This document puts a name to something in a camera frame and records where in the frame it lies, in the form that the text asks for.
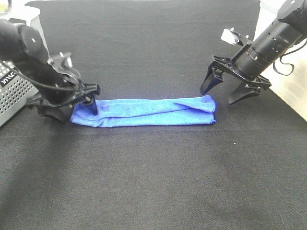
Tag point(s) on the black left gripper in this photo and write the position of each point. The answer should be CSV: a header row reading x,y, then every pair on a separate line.
x,y
59,93

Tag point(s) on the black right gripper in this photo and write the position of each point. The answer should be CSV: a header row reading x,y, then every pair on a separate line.
x,y
246,65

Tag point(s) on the blue microfiber towel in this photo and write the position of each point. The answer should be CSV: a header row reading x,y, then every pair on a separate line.
x,y
146,112

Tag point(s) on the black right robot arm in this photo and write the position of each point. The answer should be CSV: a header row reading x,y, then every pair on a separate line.
x,y
288,29

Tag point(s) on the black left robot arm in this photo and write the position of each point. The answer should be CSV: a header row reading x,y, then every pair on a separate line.
x,y
23,45

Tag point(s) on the grey perforated laundry basket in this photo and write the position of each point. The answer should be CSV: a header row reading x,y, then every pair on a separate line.
x,y
15,90

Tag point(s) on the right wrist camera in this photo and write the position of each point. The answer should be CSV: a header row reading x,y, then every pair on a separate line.
x,y
234,38

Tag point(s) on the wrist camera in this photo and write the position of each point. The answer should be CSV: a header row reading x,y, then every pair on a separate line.
x,y
234,38
61,61

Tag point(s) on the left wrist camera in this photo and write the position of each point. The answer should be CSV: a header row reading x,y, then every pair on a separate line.
x,y
61,61

